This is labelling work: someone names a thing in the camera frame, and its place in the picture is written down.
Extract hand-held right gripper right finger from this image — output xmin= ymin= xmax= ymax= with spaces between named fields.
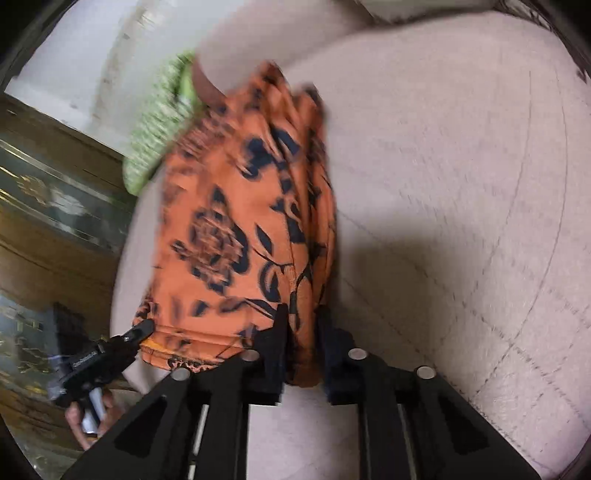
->
xmin=315 ymin=305 xmax=542 ymax=480

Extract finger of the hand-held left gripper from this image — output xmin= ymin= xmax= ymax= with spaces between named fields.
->
xmin=121 ymin=319 xmax=156 ymax=347

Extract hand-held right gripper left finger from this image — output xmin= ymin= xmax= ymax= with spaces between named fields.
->
xmin=61 ymin=304 xmax=290 ymax=480

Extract orange floral garment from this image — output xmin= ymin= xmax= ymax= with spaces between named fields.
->
xmin=133 ymin=62 xmax=341 ymax=387

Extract person's left hand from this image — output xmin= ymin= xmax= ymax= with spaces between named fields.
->
xmin=65 ymin=390 xmax=117 ymax=452

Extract black box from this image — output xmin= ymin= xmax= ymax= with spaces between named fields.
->
xmin=52 ymin=302 xmax=88 ymax=360

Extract wooden glass cabinet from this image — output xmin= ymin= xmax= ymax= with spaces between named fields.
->
xmin=0 ymin=92 xmax=139 ymax=462

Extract green patterned cloth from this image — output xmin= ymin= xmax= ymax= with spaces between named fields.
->
xmin=121 ymin=52 xmax=207 ymax=197

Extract pinkish quilted bed cover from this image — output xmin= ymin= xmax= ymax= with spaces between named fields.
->
xmin=111 ymin=9 xmax=591 ymax=480

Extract pinkish bolster pillow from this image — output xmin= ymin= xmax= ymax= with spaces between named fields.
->
xmin=193 ymin=0 xmax=375 ymax=110

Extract light grey cloth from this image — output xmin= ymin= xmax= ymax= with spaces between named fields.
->
xmin=360 ymin=0 xmax=505 ymax=25

